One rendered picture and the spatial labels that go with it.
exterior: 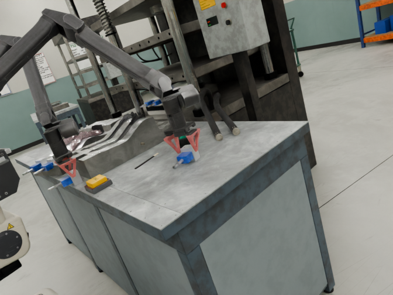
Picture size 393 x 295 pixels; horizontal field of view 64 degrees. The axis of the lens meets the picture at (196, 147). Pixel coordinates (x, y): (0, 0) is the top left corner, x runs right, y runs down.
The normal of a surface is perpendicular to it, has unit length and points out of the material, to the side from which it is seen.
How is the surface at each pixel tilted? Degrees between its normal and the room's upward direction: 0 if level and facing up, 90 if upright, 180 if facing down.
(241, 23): 90
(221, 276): 90
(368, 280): 0
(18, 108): 90
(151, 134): 90
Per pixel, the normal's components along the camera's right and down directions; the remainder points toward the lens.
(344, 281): -0.30, -0.90
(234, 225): 0.63, 0.06
